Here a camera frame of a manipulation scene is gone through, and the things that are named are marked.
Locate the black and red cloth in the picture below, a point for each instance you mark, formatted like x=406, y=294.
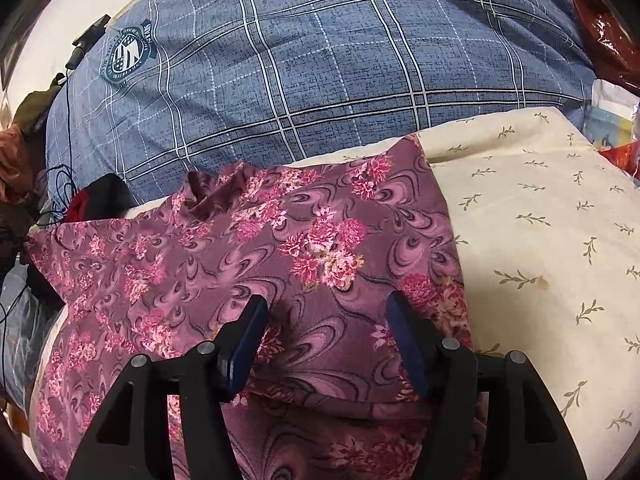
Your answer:
x=97, y=197

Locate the colourful plastic packet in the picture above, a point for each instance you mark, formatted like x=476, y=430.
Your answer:
x=612, y=120

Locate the black clip device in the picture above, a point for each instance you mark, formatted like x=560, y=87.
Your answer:
x=89, y=35

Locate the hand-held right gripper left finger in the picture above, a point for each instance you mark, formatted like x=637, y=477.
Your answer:
x=246, y=345

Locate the orange-brown cloth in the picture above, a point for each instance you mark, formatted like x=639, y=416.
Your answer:
x=17, y=160

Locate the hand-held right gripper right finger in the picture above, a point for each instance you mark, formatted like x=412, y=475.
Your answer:
x=406, y=345

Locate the purple floral garment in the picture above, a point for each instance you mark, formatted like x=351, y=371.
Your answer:
x=310, y=240

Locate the blue plaid blanket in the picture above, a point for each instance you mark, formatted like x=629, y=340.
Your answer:
x=325, y=60

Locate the red plastic bag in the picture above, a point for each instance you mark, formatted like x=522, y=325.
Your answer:
x=600, y=25

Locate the olive green cloth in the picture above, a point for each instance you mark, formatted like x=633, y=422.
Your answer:
x=40, y=102

